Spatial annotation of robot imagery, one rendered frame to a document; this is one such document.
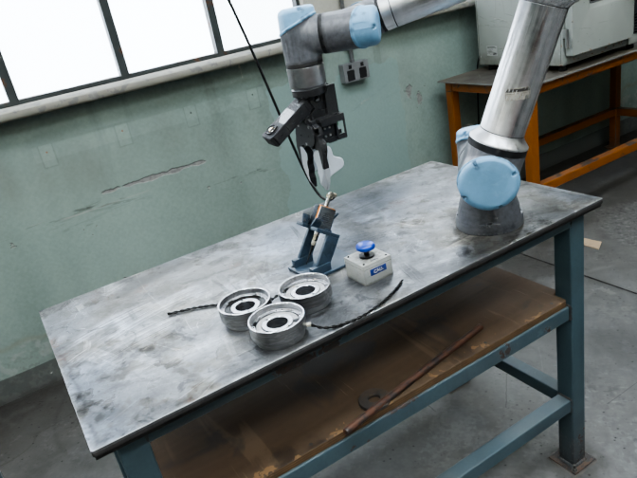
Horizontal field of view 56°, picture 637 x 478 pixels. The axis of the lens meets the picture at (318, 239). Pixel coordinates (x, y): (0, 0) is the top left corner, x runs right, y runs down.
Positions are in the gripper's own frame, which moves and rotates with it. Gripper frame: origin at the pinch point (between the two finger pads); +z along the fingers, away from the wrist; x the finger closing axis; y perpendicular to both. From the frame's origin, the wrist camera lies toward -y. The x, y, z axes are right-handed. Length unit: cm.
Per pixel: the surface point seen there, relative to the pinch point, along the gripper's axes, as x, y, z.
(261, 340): -20.6, -28.8, 15.8
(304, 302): -16.5, -16.9, 15.2
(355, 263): -13.5, -2.3, 14.0
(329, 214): -1.4, 0.6, 7.2
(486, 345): -22, 23, 43
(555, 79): 76, 178, 22
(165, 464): -3, -49, 43
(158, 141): 148, 11, 12
